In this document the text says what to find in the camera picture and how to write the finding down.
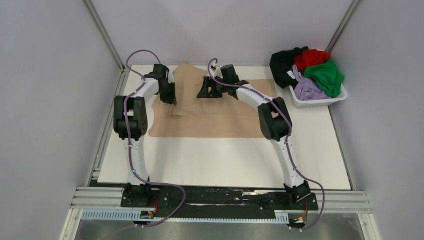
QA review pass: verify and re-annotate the wrist white camera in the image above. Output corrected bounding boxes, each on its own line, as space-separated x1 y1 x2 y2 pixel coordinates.
211 65 223 78
167 70 175 84

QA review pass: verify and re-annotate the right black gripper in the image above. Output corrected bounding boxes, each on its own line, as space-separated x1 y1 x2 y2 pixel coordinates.
198 76 229 99

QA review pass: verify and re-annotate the aluminium frame rail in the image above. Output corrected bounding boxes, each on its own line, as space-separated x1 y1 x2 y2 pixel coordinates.
59 186 381 240

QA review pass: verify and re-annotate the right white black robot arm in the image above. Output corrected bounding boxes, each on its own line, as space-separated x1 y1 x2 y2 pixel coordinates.
196 58 311 209

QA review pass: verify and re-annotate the lilac t-shirt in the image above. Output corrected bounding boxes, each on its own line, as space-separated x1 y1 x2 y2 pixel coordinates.
291 64 331 101

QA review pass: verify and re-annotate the white plastic basket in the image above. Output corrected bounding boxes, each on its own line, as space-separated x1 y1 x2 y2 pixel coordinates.
288 84 348 108

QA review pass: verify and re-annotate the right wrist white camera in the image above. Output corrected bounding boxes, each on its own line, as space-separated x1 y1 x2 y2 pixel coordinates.
211 65 223 78

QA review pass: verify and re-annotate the white slotted cable duct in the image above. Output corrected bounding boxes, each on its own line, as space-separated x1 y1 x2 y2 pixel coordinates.
81 209 290 224

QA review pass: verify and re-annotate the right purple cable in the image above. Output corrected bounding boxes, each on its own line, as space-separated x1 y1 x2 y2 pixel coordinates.
207 58 326 232

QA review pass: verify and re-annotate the green t-shirt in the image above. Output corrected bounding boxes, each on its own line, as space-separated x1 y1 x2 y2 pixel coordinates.
303 59 345 98

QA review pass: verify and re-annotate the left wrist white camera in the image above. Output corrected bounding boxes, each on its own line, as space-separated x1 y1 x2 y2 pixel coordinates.
167 70 175 84

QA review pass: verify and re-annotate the black t-shirt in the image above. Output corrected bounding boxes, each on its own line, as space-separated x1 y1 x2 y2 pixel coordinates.
269 46 309 89

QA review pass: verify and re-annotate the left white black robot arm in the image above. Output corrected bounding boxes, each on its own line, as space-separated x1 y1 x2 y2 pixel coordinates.
113 63 177 208

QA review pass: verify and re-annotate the red t-shirt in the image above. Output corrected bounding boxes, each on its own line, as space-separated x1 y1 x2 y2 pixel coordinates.
293 49 332 71

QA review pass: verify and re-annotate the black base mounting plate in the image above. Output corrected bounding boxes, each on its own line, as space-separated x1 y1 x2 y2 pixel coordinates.
88 179 319 221

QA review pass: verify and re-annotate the beige t-shirt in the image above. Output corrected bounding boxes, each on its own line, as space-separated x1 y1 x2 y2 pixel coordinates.
148 62 263 138

